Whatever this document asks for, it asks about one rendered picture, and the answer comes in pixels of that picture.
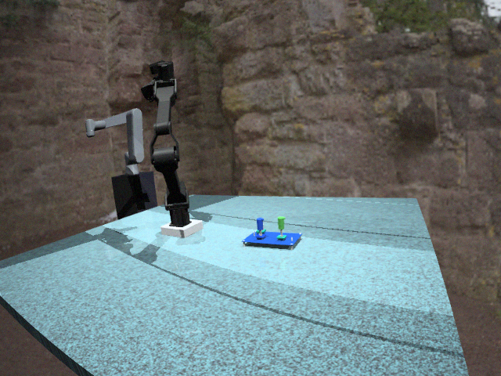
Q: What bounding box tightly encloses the blue circuit board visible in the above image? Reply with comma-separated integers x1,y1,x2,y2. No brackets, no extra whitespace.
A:
241,217,302,251

